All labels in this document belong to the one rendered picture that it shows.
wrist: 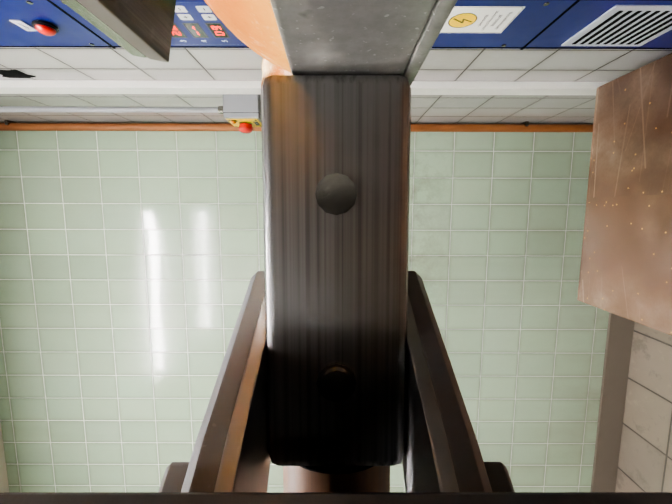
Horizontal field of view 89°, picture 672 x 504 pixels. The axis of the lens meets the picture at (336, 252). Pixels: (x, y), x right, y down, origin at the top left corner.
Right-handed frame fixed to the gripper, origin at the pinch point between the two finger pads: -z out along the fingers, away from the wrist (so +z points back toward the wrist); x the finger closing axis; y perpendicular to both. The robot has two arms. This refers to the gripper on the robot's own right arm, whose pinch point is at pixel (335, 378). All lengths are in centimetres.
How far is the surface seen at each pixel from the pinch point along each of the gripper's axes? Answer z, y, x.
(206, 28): -61, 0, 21
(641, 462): -45, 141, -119
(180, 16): -58, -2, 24
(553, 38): -64, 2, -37
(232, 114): -92, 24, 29
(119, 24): -33.8, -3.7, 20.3
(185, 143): -121, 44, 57
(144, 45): -37.3, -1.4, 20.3
